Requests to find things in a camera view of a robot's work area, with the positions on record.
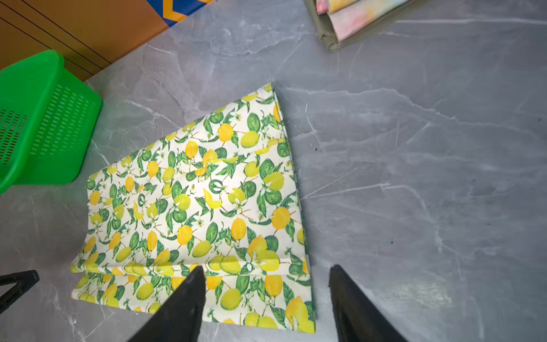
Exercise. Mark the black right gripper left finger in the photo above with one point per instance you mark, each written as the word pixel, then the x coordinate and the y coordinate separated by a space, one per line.
pixel 180 317

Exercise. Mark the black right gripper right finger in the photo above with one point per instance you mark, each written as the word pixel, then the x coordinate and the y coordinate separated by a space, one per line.
pixel 356 317

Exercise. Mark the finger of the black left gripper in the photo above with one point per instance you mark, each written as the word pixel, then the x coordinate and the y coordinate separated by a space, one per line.
pixel 19 283

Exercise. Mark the lemon print skirt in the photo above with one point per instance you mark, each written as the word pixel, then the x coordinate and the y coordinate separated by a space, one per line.
pixel 220 194

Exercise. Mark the olive green skirt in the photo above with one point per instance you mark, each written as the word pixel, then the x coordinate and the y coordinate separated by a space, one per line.
pixel 326 33

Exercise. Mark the pastel floral skirt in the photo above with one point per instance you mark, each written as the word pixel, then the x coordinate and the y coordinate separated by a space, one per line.
pixel 349 17

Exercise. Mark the green plastic basket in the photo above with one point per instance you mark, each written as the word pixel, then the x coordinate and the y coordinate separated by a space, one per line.
pixel 47 118

